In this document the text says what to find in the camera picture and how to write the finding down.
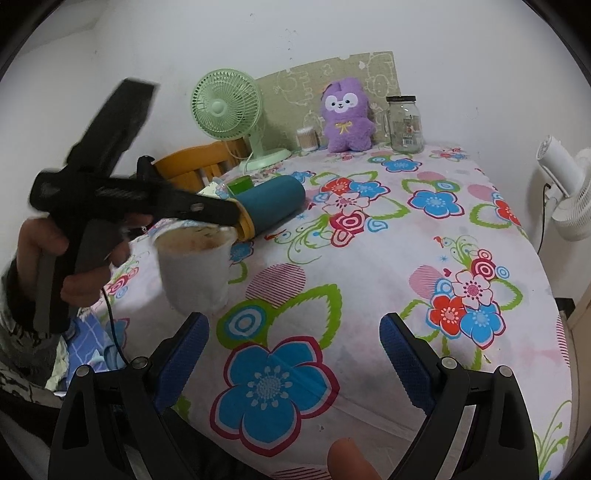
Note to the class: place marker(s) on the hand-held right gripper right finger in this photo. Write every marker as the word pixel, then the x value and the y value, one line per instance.
pixel 405 353

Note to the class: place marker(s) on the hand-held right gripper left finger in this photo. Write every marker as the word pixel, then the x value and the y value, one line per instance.
pixel 184 353

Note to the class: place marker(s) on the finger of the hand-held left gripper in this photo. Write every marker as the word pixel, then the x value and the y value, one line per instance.
pixel 145 170
pixel 184 205

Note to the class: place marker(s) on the white cup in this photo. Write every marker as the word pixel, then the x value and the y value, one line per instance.
pixel 194 272

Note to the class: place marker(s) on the person's left forearm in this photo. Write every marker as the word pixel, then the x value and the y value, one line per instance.
pixel 18 323

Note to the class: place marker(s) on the small green cup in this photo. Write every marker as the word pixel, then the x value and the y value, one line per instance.
pixel 239 186

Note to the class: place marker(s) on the person's right hand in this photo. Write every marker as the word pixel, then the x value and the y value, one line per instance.
pixel 348 461

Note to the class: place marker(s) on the person's left hand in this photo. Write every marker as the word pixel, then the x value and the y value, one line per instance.
pixel 39 240

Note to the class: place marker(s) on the wooden chair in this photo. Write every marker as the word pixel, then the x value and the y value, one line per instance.
pixel 194 161

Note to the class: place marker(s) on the teal bottle with yellow lid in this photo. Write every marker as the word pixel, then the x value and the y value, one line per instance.
pixel 272 203

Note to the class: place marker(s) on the blue checkered cloth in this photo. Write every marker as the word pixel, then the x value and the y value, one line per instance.
pixel 87 337

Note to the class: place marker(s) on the floral tablecloth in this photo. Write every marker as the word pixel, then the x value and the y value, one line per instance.
pixel 378 258

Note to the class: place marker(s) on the green desk fan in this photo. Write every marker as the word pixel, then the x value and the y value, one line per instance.
pixel 226 104

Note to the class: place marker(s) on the cotton swab container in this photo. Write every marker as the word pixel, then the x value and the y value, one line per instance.
pixel 307 140

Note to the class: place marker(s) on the purple plush toy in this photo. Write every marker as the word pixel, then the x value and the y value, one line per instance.
pixel 346 115

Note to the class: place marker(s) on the glass jar with black lid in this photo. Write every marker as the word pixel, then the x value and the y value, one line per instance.
pixel 405 127

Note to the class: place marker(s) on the white fan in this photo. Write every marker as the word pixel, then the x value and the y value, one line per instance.
pixel 565 184

